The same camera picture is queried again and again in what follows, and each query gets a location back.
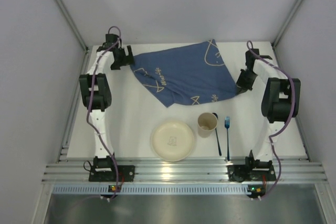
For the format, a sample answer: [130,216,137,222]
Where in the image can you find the blue cloth placemat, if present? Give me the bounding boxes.
[131,39,237,108]

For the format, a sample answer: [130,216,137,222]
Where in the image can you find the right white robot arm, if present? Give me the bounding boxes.
[236,46,301,167]

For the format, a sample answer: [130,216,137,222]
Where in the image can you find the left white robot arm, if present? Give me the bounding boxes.
[79,32,134,175]

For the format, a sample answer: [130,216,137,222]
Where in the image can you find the blue metal fork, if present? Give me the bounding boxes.
[224,116,230,161]

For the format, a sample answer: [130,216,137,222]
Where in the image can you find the beige cup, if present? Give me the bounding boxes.
[197,113,218,138]

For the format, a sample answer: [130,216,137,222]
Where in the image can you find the dark blue spoon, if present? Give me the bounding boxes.
[212,112,222,156]

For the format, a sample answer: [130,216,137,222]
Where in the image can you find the cream round plate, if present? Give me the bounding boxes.
[150,120,196,162]

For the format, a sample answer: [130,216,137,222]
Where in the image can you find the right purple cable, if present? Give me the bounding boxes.
[246,40,296,200]

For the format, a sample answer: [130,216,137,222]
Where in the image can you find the purple cable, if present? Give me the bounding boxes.
[246,40,296,200]
[85,26,124,201]

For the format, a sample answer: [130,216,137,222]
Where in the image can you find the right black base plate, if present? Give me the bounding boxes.
[227,165,276,183]

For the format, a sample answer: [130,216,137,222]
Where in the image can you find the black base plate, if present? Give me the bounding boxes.
[227,165,276,183]
[88,165,135,182]

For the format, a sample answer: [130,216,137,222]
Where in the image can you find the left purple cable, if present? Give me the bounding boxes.
[85,26,124,201]

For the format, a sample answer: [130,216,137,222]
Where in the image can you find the aluminium frame rail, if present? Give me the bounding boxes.
[42,157,327,184]

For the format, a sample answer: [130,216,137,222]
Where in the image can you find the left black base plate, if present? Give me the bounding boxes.
[88,165,135,182]

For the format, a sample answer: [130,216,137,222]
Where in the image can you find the slotted grey cable duct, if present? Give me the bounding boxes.
[52,184,266,196]

